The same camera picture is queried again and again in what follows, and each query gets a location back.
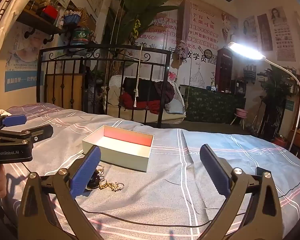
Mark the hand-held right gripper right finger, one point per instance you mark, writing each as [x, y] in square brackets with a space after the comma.
[215, 170]

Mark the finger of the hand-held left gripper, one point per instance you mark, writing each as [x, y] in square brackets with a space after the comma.
[13, 120]
[37, 132]

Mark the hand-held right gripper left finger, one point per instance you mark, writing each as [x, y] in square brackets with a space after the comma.
[86, 172]

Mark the white box pink inside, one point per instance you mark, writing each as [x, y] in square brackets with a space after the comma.
[125, 155]

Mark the yellow wooden board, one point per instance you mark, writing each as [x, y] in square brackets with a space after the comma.
[65, 90]

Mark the blue grey plaid bed sheet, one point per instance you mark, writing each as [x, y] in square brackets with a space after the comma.
[165, 180]

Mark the green floral cloth counter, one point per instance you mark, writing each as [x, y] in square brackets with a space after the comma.
[210, 107]

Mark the pink stool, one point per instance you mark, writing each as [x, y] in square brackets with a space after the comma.
[241, 112]

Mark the grey blue pillow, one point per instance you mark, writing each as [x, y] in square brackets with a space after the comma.
[176, 107]

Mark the white wicker swing chair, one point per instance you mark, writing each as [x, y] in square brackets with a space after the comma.
[178, 97]

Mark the small black appliance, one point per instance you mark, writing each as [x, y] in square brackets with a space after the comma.
[238, 87]

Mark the red garment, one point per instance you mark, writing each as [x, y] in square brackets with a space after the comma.
[150, 106]

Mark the dark maroon jacket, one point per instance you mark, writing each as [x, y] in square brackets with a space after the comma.
[165, 91]

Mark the black garment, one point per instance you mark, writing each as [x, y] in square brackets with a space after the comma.
[137, 90]

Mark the red phone booth cabinet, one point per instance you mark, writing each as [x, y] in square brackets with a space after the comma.
[224, 72]

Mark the dark green potted plant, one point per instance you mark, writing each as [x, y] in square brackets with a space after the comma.
[277, 90]

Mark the green round tin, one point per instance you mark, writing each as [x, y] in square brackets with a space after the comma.
[80, 36]

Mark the red box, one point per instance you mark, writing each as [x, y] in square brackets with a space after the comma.
[50, 12]

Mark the blue basket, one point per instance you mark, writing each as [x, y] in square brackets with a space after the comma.
[72, 20]

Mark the white gooseneck floor lamp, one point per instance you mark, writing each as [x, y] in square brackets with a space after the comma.
[245, 51]

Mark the large green leafy plant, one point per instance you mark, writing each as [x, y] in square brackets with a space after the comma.
[140, 12]

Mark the blue white wall poster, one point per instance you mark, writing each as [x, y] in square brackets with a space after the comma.
[22, 62]

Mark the wooden wall shelf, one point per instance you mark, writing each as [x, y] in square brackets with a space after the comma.
[37, 23]

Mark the black iron bed frame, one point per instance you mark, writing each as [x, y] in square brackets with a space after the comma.
[103, 48]

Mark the large printed wall banner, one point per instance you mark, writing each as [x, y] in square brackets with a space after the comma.
[202, 30]

